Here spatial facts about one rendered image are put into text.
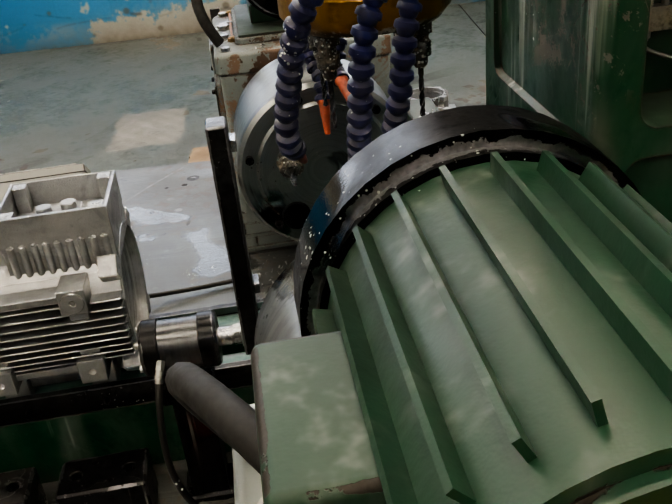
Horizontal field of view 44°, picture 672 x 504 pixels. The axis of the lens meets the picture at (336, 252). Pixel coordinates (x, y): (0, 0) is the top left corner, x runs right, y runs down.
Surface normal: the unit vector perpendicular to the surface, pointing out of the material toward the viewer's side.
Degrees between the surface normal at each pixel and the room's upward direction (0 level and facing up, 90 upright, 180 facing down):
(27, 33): 90
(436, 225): 23
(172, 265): 0
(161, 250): 0
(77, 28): 90
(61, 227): 90
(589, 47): 90
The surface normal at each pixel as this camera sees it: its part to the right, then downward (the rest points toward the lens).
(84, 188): 0.14, 0.48
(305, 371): -0.09, -0.87
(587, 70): -0.99, 0.15
